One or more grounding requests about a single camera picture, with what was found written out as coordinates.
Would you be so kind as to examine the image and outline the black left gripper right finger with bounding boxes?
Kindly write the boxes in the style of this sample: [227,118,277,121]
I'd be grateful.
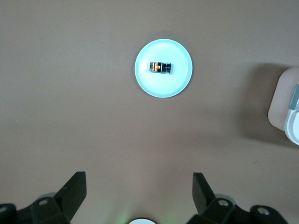
[186,172,288,224]

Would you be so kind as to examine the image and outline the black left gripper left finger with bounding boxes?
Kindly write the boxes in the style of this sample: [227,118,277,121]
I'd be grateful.
[0,171,87,224]

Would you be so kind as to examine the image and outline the black and orange push-button switch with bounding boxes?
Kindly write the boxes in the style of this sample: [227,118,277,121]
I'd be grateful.
[147,62,173,75]

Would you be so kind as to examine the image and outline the white lidded box, grey latches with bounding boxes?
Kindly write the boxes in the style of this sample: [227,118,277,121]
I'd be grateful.
[267,67,299,147]

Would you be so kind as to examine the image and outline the light blue round plate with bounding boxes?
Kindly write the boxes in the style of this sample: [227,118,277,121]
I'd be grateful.
[134,39,194,98]

